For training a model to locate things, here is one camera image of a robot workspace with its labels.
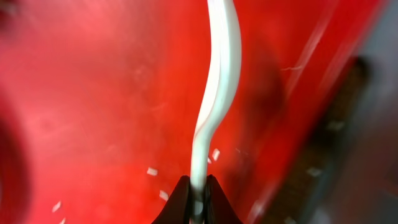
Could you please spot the grey dishwasher rack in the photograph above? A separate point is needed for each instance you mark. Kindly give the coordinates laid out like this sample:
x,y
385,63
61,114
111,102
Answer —
x,y
347,172

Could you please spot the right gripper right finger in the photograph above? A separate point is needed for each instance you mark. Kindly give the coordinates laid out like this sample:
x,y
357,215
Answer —
x,y
217,207

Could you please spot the red plastic tray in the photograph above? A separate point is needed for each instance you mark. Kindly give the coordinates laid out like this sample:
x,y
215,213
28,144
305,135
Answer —
x,y
99,101

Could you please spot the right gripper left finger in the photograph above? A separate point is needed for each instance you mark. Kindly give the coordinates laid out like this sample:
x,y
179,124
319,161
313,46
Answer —
x,y
178,207

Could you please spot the white plastic spoon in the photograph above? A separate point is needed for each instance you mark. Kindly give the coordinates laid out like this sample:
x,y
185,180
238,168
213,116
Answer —
x,y
221,85

